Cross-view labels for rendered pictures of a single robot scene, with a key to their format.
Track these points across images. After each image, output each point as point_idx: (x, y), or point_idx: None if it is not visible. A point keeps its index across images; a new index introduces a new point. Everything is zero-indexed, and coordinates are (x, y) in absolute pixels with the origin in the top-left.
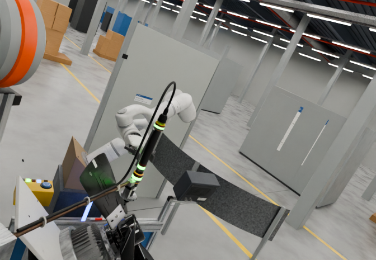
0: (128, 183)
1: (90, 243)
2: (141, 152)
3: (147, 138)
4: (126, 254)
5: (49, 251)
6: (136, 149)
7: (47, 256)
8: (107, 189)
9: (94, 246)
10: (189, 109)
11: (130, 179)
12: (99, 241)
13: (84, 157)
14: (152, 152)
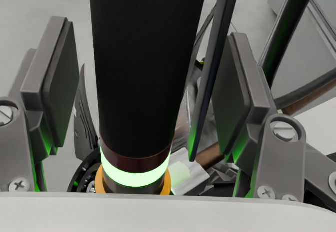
0: (202, 150)
1: (235, 175)
2: (219, 64)
3: None
4: (187, 76)
5: (328, 135)
6: (275, 136)
7: (332, 112)
8: (319, 78)
9: (220, 175)
10: None
11: (187, 169)
12: (210, 181)
13: None
14: (29, 70)
